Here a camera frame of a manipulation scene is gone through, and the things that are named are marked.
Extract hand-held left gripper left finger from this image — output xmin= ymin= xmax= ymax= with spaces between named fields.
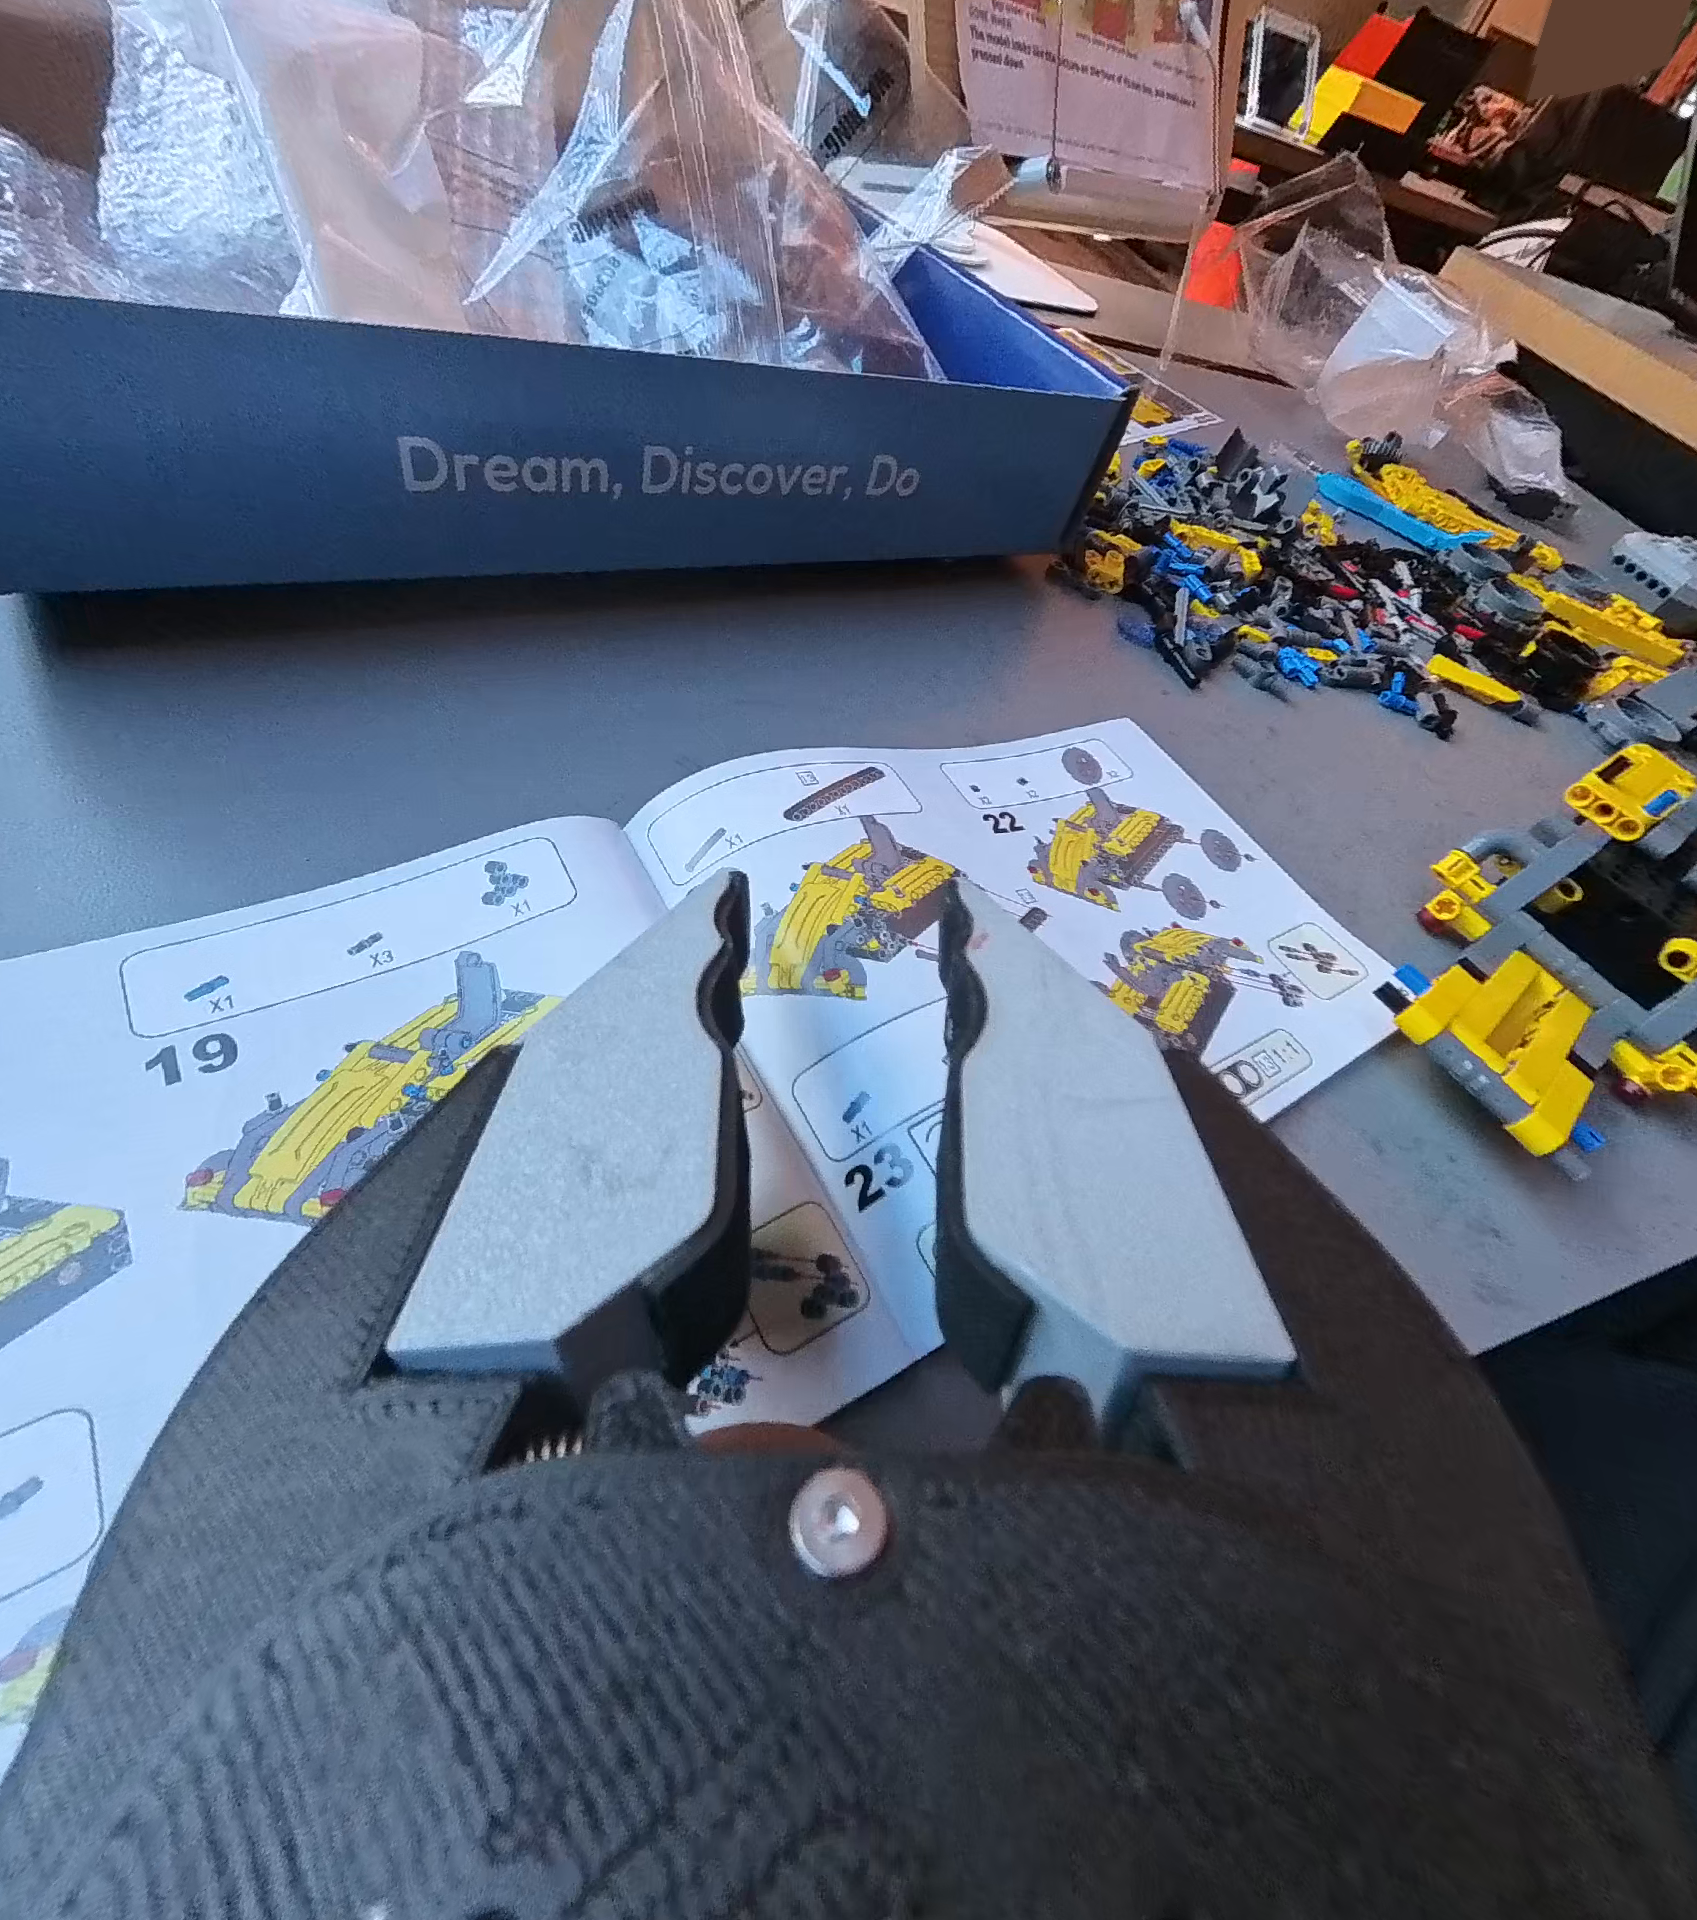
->
xmin=383 ymin=870 xmax=761 ymax=1391

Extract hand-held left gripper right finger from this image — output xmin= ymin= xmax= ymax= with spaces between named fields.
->
xmin=932 ymin=876 xmax=1302 ymax=1455

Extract pile of small building pieces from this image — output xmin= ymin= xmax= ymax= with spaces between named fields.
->
xmin=1073 ymin=427 xmax=1556 ymax=745

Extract grey desk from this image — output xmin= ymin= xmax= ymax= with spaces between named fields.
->
xmin=0 ymin=345 xmax=1697 ymax=1428

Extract instruction booklet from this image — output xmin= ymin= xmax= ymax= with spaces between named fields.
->
xmin=0 ymin=717 xmax=1403 ymax=1920

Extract partly built yellow vehicle model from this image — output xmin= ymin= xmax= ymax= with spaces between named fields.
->
xmin=1394 ymin=720 xmax=1697 ymax=1158

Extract blue brick separator tool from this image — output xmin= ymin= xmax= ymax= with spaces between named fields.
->
xmin=1312 ymin=473 xmax=1480 ymax=551

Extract heap of yellow beams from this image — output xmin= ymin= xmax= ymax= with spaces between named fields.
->
xmin=1516 ymin=576 xmax=1697 ymax=709

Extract blue cardboard kit box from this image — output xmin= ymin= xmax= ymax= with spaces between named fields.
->
xmin=0 ymin=0 xmax=1139 ymax=600

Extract grey battery box brick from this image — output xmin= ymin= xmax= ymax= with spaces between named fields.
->
xmin=1611 ymin=533 xmax=1697 ymax=640

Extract clear plastic bag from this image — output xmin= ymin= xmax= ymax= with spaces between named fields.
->
xmin=1238 ymin=164 xmax=1573 ymax=501

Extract pale sign stand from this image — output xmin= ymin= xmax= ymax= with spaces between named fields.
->
xmin=871 ymin=0 xmax=1241 ymax=321

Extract clear plastic bags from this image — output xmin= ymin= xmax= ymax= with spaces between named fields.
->
xmin=98 ymin=0 xmax=971 ymax=379

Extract pale adjoining table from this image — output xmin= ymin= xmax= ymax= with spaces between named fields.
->
xmin=938 ymin=143 xmax=1697 ymax=504

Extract printed paper sheet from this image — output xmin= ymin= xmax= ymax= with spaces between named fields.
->
xmin=960 ymin=0 xmax=1224 ymax=191

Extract bubble wrap sheet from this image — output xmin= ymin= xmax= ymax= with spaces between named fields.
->
xmin=0 ymin=0 xmax=310 ymax=302

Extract red yellow black boxes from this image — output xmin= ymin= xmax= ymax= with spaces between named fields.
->
xmin=1295 ymin=7 xmax=1469 ymax=150

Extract yellow long frame beam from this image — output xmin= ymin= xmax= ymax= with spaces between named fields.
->
xmin=1365 ymin=456 xmax=1563 ymax=560

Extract small picture frame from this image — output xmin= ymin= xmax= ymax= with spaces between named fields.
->
xmin=1242 ymin=12 xmax=1333 ymax=141

